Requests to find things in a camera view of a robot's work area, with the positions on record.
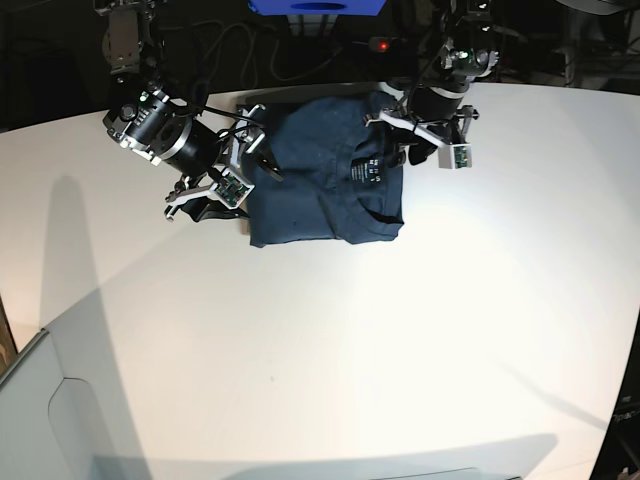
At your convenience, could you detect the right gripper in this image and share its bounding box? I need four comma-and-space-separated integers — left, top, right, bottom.
162, 104, 283, 223

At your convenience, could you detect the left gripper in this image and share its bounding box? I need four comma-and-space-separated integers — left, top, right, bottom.
363, 89, 480, 167

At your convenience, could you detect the dark blue T-shirt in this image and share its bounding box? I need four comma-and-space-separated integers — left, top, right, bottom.
242, 91, 404, 248

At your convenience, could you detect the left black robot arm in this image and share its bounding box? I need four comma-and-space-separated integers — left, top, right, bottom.
365, 1, 500, 170

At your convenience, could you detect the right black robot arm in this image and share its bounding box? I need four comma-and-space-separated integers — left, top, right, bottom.
93, 1, 283, 222

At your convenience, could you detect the black power strip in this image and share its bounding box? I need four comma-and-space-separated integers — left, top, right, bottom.
366, 36, 420, 55

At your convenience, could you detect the blue box on stand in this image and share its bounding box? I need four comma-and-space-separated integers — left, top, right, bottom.
248, 0, 386, 16

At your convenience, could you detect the wooden board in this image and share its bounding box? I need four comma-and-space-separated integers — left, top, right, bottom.
0, 302, 18, 375

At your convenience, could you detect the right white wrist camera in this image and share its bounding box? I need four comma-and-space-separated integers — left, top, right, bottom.
212, 167, 255, 209

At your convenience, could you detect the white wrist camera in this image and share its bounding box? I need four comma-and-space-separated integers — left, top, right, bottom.
212, 167, 255, 209
438, 143, 472, 170

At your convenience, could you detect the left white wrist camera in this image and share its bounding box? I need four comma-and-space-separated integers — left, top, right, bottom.
438, 143, 472, 170

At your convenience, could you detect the grey cable on floor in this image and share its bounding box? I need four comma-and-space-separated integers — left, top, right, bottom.
194, 19, 346, 84

